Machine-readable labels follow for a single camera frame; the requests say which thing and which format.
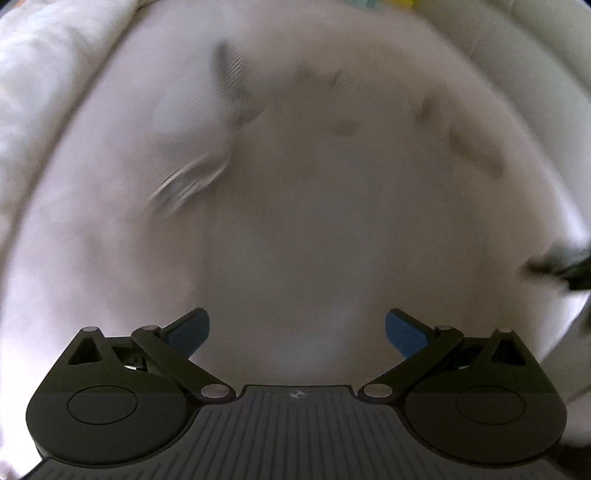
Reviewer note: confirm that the black white striped shirt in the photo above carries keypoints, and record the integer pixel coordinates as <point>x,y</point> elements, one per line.
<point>194,180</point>

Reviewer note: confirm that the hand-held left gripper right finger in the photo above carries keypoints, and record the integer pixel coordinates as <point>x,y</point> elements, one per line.
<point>406,332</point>

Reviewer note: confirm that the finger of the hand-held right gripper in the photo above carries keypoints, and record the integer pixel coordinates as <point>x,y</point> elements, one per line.
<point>561,267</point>

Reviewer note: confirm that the white crumpled duvet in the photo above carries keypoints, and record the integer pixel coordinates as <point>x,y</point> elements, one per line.
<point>41,92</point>

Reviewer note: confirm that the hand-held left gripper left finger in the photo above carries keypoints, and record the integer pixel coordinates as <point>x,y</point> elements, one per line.
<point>187,331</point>

